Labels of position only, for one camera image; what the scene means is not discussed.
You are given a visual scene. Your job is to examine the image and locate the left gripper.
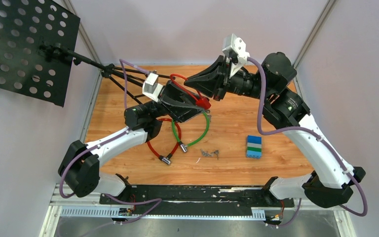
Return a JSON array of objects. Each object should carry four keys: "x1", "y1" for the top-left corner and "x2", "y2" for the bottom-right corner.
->
[{"x1": 145, "y1": 79, "x2": 210, "y2": 124}]

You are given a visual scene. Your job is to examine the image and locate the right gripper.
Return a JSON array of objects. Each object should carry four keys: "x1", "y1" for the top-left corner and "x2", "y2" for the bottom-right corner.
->
[{"x1": 185, "y1": 54, "x2": 273, "y2": 100}]

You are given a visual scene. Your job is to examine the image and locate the thin red wire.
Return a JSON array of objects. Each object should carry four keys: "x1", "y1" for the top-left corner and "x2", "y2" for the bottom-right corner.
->
[{"x1": 170, "y1": 73, "x2": 212, "y2": 110}]

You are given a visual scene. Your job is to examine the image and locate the silver keys of wire lock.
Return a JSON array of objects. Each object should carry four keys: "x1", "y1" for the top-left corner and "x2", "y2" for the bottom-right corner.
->
[{"x1": 206, "y1": 111, "x2": 212, "y2": 122}]

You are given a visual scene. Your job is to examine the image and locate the green cable lock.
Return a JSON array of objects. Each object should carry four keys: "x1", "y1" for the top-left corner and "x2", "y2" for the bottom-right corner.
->
[{"x1": 171, "y1": 112, "x2": 210, "y2": 153}]

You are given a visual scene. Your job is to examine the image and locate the red cable lock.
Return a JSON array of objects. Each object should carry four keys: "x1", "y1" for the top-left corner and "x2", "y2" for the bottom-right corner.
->
[{"x1": 147, "y1": 118, "x2": 182, "y2": 165}]

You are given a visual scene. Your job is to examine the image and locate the silver keys of green lock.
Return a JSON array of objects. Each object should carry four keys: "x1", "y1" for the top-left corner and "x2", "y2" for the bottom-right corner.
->
[{"x1": 210, "y1": 150, "x2": 219, "y2": 159}]

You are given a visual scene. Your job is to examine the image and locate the silver keys of red lock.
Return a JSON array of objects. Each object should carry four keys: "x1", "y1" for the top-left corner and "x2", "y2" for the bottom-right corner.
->
[{"x1": 200, "y1": 149, "x2": 211, "y2": 157}]

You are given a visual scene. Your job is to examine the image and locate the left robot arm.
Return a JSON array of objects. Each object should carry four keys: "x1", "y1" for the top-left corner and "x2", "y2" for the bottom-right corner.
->
[{"x1": 58, "y1": 80, "x2": 211, "y2": 204}]

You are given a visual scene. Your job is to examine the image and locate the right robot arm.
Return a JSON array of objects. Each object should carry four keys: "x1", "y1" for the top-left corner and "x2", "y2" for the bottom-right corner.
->
[{"x1": 185, "y1": 52, "x2": 368, "y2": 209}]

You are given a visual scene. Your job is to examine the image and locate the blue green white brick stack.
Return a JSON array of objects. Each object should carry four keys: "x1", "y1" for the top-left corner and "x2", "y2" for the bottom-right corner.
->
[{"x1": 245, "y1": 135, "x2": 262, "y2": 159}]

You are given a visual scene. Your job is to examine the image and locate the black perforated music stand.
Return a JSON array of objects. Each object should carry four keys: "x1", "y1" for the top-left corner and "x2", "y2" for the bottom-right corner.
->
[{"x1": 0, "y1": 0, "x2": 176, "y2": 119}]

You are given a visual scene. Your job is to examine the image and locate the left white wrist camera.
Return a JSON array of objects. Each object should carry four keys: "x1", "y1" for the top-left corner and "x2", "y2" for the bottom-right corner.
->
[{"x1": 142, "y1": 73, "x2": 164, "y2": 102}]

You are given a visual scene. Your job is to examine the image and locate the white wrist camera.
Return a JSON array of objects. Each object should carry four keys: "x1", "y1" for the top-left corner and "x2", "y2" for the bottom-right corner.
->
[
  {"x1": 142, "y1": 73, "x2": 164, "y2": 102},
  {"x1": 222, "y1": 34, "x2": 250, "y2": 78}
]

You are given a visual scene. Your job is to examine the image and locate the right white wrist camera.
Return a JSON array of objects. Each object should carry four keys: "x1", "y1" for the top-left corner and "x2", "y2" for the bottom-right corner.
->
[{"x1": 222, "y1": 34, "x2": 250, "y2": 78}]

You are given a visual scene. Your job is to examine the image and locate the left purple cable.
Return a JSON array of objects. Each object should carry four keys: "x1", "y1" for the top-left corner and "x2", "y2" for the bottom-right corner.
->
[{"x1": 58, "y1": 59, "x2": 162, "y2": 226}]

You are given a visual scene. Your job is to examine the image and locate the purple cable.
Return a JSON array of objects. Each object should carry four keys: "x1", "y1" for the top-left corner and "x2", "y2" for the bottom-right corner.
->
[
  {"x1": 246, "y1": 57, "x2": 369, "y2": 229},
  {"x1": 58, "y1": 59, "x2": 162, "y2": 226}
]

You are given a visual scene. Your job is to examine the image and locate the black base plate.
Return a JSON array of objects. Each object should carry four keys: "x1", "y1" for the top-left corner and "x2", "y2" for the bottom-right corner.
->
[{"x1": 117, "y1": 185, "x2": 294, "y2": 216}]

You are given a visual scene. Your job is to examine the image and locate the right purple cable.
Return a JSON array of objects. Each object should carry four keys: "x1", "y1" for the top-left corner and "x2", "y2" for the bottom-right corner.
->
[{"x1": 246, "y1": 57, "x2": 369, "y2": 229}]

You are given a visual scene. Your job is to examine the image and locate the grey slotted cable duct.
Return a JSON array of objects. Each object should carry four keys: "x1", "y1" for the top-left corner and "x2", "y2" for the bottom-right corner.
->
[{"x1": 60, "y1": 206, "x2": 266, "y2": 221}]

